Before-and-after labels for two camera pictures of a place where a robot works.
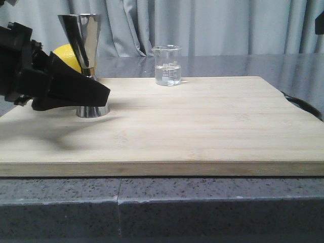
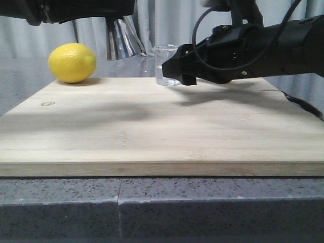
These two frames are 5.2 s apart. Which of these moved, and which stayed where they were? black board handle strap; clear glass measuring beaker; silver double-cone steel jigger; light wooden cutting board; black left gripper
Moved: black left gripper; silver double-cone steel jigger
Stayed: light wooden cutting board; black board handle strap; clear glass measuring beaker
